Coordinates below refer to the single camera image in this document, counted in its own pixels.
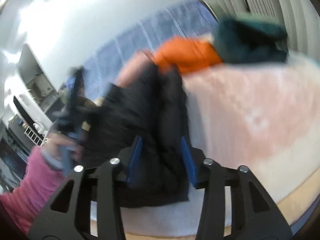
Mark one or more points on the black puffer jacket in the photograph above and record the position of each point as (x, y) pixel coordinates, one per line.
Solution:
(153, 107)

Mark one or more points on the arched wall niche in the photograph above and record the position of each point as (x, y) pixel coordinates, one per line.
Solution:
(37, 83)

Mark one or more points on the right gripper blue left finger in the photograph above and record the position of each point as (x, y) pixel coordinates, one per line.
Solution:
(135, 153)

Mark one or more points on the blue plaid sheet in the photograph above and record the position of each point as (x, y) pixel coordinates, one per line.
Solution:
(187, 19)

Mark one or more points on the orange puffer jacket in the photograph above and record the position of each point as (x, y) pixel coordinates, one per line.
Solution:
(186, 54)

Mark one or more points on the dark green sweatshirt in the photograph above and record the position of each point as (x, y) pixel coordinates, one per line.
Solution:
(249, 41)

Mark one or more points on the grey curtain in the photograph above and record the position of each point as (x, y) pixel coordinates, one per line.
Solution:
(299, 17)

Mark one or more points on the white bear figurine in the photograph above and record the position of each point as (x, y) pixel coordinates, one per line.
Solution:
(40, 128)

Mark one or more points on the white shelf rack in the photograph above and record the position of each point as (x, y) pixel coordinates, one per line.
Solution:
(32, 136)

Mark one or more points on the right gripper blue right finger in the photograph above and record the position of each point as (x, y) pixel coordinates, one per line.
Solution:
(189, 163)

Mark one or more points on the pink fleece sleeve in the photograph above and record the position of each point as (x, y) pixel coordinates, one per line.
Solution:
(39, 183)

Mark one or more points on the cream pink plush blanket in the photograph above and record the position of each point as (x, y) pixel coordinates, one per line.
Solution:
(264, 116)

